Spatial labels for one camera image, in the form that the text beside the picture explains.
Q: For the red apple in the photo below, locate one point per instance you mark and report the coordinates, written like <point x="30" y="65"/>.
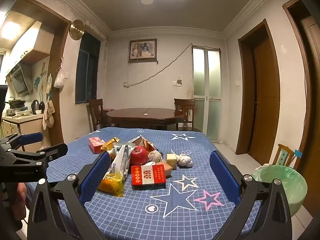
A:
<point x="138" y="155"/>

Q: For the brown wooden door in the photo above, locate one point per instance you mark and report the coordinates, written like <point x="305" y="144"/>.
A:
<point x="262" y="92"/>
<point x="308" y="80"/>

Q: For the hanging white plastic bag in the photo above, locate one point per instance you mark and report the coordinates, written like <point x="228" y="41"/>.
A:
<point x="59" y="78"/>

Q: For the person's left hand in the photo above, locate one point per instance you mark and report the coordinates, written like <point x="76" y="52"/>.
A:
<point x="22" y="200"/>

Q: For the hanging kitchen cloths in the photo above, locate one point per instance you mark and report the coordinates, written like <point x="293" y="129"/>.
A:
<point x="48" y="116"/>

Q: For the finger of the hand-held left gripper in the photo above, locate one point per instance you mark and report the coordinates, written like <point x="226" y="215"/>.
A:
<point x="53" y="152"/>
<point x="31" y="138"/>

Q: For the white bowl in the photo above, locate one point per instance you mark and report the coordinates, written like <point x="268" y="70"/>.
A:
<point x="38" y="111"/>

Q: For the range hood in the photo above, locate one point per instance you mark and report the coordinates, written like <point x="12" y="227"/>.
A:
<point x="18" y="82"/>

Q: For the red and gold box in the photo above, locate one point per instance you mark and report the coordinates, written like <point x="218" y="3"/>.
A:
<point x="148" y="177"/>

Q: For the kitchen ceiling light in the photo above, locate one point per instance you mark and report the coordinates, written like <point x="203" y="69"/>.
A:
<point x="8" y="30"/>

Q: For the green-lined trash bin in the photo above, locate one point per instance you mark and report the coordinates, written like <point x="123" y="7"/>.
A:
<point x="280" y="185"/>

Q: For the yellow plastic wrapper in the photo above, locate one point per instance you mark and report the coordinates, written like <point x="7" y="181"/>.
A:
<point x="110" y="183"/>

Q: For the white face mask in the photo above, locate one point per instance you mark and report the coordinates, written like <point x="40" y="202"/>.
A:
<point x="184" y="160"/>

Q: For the dark wooden chair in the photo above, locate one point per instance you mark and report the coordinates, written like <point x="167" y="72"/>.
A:
<point x="185" y="110"/>
<point x="96" y="112"/>

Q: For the orange striped carton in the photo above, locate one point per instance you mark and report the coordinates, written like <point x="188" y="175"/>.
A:
<point x="146" y="143"/>

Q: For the black wok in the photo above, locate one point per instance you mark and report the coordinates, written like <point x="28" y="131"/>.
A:
<point x="16" y="102"/>

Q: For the kitchen counter cabinet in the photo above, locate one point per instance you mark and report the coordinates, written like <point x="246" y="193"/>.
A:
<point x="22" y="125"/>

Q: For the crumpled paper ball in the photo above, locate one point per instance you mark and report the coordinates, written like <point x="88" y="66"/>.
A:
<point x="155" y="156"/>

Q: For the round dark wooden table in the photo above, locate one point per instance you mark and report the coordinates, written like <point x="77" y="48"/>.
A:
<point x="145" y="117"/>

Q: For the salmon orange block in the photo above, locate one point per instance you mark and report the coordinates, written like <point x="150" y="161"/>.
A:
<point x="165" y="169"/>

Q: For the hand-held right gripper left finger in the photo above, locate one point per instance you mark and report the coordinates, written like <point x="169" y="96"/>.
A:
<point x="96" y="177"/>

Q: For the dark kettle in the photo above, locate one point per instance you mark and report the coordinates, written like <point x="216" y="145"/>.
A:
<point x="35" y="107"/>

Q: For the kitchen wall cabinet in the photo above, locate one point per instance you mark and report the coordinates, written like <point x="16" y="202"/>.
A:
<point x="37" y="42"/>

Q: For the framed wall picture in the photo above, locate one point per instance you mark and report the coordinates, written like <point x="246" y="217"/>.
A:
<point x="142" y="50"/>

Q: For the gold wall clock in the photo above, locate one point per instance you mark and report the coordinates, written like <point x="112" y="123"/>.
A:
<point x="76" y="29"/>

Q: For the small wooden chair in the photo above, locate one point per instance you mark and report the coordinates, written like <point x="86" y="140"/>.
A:
<point x="283" y="153"/>

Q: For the brown and beige box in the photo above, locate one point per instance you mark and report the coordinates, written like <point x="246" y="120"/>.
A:
<point x="110" y="143"/>

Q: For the frosted glass door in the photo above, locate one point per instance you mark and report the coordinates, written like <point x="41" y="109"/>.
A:
<point x="206" y="90"/>

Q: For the long white carton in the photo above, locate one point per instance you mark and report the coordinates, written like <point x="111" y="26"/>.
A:
<point x="121" y="158"/>

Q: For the blue star-print tablecloth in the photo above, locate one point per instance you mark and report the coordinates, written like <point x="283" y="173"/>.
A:
<point x="130" y="217"/>

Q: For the dark window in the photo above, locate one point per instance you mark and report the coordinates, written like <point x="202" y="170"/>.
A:
<point x="86" y="70"/>

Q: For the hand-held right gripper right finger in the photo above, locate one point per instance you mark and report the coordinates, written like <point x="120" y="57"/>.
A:
<point x="223" y="177"/>

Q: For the yellow sponge block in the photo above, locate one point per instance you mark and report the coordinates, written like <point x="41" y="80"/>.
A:
<point x="171" y="160"/>

